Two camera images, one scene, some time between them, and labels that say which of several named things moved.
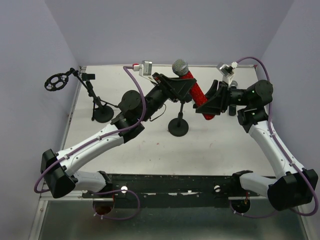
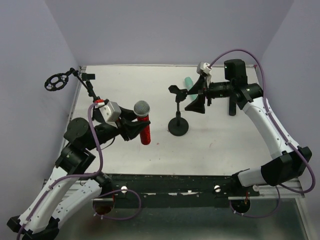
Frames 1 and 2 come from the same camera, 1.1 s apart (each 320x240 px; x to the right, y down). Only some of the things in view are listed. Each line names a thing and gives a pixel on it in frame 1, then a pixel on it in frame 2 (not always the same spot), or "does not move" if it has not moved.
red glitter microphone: [208, 117] → [142, 109]
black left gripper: [164, 86] → [123, 128]
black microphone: [232, 109] does not move
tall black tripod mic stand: [101, 112] does not move
